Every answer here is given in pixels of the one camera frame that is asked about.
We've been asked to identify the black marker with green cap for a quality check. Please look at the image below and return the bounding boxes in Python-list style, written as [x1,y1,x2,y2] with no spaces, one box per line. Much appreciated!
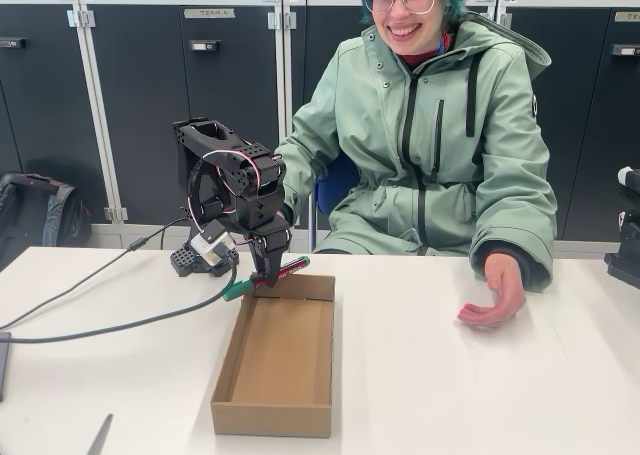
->
[222,256,312,303]

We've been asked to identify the person's left forearm green sleeve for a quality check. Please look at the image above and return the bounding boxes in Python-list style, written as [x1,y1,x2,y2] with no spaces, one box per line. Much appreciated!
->
[469,174,559,294]

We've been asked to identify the person's right forearm green sleeve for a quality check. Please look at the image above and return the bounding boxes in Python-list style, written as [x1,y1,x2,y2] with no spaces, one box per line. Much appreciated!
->
[272,139,327,229]

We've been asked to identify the person's head teal hair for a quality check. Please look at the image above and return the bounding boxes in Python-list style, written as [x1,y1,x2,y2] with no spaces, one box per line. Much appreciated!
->
[356,0,472,56]

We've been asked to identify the person's left hand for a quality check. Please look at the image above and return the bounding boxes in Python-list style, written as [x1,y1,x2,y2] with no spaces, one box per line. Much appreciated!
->
[456,254,528,331]

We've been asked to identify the blue chair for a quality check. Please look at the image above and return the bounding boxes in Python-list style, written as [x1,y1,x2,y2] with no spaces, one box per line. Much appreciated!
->
[314,152,362,254]

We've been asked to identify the open brown cardboard box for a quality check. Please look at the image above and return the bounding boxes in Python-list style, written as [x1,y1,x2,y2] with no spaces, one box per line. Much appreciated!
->
[209,273,337,439]

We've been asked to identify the green raincoat torso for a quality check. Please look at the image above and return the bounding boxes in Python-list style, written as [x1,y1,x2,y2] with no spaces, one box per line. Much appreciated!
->
[288,12,559,257]

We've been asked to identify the black backpack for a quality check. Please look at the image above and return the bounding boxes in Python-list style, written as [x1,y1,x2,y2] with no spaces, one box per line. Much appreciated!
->
[0,170,94,272]

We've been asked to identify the grey metal blade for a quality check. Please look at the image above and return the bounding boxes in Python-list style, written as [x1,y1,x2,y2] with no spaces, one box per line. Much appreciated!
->
[85,413,115,455]

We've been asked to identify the clear metal-rim glasses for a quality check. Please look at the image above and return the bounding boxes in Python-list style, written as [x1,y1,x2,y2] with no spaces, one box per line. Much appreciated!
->
[369,0,442,16]

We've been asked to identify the white camera module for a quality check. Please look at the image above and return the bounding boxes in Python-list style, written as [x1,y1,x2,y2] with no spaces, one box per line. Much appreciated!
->
[191,218,238,267]

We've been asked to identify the thick grey camera cable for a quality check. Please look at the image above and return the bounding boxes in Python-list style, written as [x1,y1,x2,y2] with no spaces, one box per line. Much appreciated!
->
[0,252,239,345]

